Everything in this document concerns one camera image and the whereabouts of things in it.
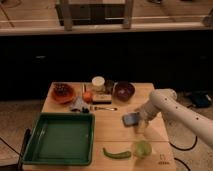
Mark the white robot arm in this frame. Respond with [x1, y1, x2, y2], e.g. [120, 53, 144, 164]
[137, 89, 213, 149]

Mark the green plastic cup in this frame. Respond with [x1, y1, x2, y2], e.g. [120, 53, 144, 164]
[135, 141, 152, 158]

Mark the white lidded jar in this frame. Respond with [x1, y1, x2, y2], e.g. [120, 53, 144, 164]
[92, 76, 105, 92]

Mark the black cable on floor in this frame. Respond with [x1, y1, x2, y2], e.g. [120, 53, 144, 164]
[168, 133, 199, 171]

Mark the grey crumpled cloth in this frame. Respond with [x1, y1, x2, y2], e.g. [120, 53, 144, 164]
[69, 96, 89, 113]

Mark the orange bowl with grapes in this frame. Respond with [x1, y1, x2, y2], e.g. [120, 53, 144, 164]
[51, 83, 75, 104]

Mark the green plastic tray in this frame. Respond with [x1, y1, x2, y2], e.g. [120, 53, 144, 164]
[23, 113, 95, 166]

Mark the green chili pepper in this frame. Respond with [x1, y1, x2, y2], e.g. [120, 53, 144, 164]
[103, 148, 132, 159]

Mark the brown rectangular block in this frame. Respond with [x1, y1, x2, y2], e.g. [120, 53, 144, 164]
[93, 95, 112, 104]

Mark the metal fork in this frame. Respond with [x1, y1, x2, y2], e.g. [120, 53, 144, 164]
[90, 106, 118, 111]

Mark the dark red bowl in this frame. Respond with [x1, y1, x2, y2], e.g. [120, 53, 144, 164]
[114, 82, 135, 102]

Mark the orange fruit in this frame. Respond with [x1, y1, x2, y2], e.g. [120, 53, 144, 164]
[82, 91, 93, 103]

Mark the blue sponge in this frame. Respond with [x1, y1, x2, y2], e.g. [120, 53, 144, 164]
[122, 113, 140, 127]

